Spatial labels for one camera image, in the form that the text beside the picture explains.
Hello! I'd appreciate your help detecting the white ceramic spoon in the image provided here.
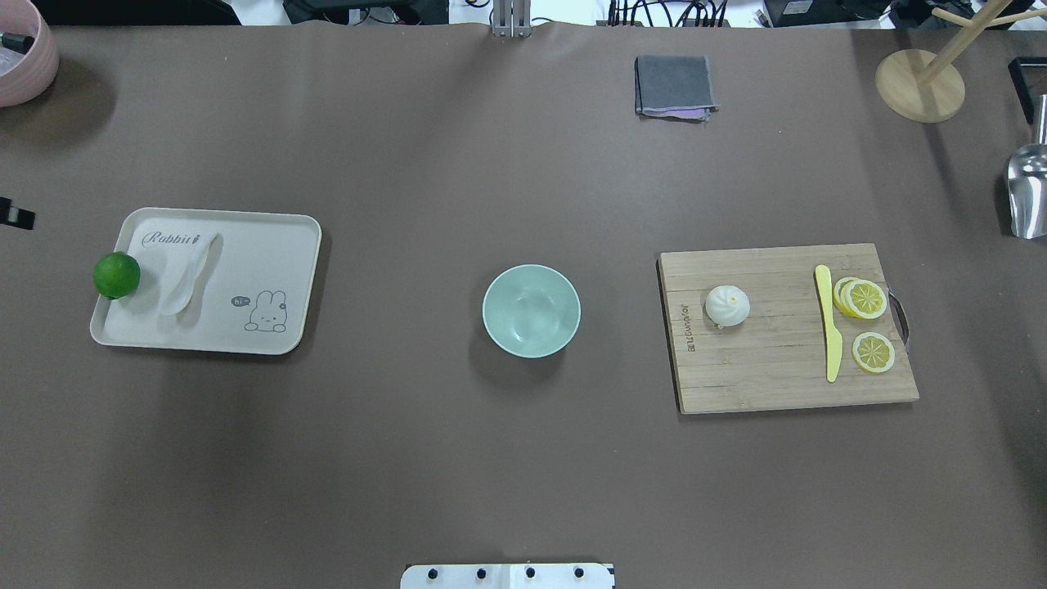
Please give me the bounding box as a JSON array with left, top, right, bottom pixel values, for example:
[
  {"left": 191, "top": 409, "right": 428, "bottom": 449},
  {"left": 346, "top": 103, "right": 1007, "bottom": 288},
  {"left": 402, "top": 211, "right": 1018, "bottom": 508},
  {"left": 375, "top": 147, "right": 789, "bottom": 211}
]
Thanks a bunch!
[{"left": 160, "top": 232, "right": 220, "bottom": 317}]

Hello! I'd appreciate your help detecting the white steamed bun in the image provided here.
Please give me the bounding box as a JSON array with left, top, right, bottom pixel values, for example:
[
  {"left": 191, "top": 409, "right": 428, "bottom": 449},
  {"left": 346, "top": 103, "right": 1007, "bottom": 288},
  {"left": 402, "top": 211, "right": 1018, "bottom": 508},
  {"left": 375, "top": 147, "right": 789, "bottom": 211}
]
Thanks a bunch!
[{"left": 704, "top": 285, "right": 751, "bottom": 329}]

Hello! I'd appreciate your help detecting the pink bowl with ice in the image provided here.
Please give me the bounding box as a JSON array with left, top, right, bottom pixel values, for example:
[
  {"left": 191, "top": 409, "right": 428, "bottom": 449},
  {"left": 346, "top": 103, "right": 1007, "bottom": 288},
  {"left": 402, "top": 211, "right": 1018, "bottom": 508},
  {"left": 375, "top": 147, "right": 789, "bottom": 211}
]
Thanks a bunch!
[{"left": 1, "top": 1, "right": 59, "bottom": 108}]

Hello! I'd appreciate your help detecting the mint green bowl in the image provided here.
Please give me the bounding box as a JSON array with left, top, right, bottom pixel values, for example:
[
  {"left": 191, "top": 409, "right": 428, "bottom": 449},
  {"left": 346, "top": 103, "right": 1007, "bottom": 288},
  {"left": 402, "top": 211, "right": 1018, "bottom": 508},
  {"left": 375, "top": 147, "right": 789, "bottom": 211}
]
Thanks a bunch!
[{"left": 481, "top": 263, "right": 582, "bottom": 359}]

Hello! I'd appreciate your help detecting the green lime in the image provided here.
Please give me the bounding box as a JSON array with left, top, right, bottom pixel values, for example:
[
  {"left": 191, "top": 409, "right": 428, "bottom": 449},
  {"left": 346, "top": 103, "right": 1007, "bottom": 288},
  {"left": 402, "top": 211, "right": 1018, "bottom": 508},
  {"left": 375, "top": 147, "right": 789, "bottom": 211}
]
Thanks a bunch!
[{"left": 92, "top": 251, "right": 142, "bottom": 299}]

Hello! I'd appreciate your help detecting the metal tube black cap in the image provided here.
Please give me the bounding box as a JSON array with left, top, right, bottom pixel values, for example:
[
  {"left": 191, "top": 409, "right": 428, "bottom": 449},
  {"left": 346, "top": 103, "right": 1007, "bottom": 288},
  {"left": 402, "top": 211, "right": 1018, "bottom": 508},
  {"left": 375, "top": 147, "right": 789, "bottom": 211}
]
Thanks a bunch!
[{"left": 1, "top": 31, "right": 36, "bottom": 55}]

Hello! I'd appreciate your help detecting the white rabbit tray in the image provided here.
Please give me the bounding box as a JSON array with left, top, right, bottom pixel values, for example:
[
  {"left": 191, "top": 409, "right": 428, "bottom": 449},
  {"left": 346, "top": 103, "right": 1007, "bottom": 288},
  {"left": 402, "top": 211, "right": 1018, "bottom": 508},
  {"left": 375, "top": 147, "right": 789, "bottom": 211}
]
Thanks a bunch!
[{"left": 90, "top": 206, "right": 322, "bottom": 355}]

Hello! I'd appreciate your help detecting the grey folded cloth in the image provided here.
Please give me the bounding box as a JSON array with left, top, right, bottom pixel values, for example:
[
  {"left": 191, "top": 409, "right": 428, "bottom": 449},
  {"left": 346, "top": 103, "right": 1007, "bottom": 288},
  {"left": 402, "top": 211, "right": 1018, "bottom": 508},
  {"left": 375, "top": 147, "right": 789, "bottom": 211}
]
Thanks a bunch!
[{"left": 633, "top": 55, "right": 721, "bottom": 122}]

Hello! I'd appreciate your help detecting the bamboo cutting board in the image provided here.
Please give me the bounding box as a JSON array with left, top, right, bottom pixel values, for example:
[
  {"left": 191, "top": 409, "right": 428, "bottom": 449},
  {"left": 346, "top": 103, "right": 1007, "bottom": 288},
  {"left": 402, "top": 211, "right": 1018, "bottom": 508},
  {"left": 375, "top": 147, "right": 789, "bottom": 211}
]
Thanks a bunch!
[{"left": 658, "top": 243, "right": 919, "bottom": 415}]

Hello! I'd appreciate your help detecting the yellow plastic knife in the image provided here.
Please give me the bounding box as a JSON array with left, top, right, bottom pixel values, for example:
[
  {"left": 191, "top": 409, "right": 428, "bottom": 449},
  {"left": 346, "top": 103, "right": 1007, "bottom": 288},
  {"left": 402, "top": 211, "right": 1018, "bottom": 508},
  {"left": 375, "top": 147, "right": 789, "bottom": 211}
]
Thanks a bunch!
[{"left": 814, "top": 264, "right": 843, "bottom": 383}]

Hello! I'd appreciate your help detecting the lemon slice stack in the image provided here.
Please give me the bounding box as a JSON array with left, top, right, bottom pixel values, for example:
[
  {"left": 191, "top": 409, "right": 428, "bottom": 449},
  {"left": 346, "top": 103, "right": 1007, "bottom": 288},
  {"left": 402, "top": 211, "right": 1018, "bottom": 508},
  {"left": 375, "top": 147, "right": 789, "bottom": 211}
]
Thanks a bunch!
[{"left": 833, "top": 277, "right": 887, "bottom": 320}]

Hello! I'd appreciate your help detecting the single lemon slice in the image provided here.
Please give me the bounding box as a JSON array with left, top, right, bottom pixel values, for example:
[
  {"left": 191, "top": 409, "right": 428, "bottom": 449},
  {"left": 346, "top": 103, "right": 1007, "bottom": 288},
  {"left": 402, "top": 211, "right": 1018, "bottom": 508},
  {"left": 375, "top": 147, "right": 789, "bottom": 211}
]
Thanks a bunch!
[{"left": 852, "top": 331, "right": 896, "bottom": 373}]

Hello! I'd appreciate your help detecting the wooden mug tree stand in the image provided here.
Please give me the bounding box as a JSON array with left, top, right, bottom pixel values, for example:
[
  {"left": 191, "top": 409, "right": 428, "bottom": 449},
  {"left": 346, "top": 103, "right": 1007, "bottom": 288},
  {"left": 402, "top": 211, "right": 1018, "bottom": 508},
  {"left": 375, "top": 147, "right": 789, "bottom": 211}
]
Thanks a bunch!
[{"left": 874, "top": 1, "right": 1046, "bottom": 124}]

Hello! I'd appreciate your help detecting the metal scoop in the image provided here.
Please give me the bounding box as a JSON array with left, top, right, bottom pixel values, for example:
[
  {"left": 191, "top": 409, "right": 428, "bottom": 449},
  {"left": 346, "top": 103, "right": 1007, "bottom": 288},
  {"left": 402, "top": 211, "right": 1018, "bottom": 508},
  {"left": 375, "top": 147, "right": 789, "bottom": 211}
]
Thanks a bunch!
[{"left": 1007, "top": 96, "right": 1046, "bottom": 240}]

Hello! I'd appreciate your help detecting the black tray at edge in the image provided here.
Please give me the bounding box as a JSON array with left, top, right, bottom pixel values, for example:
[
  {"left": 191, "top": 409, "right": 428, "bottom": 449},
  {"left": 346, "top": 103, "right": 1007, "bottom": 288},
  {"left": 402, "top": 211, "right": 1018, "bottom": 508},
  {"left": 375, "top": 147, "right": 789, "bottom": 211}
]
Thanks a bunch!
[{"left": 1007, "top": 56, "right": 1046, "bottom": 124}]

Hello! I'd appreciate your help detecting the aluminium frame post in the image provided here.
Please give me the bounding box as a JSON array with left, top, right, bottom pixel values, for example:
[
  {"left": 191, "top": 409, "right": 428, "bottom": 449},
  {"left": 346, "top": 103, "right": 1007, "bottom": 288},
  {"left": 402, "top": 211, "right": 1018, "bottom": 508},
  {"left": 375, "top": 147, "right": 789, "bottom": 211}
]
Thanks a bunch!
[{"left": 490, "top": 0, "right": 532, "bottom": 38}]

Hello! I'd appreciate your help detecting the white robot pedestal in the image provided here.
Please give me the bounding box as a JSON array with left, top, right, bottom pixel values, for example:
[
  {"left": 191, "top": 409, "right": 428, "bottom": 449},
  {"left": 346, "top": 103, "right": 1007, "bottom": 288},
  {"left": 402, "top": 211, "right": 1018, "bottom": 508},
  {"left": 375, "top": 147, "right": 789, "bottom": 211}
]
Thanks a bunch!
[{"left": 399, "top": 562, "right": 617, "bottom": 588}]

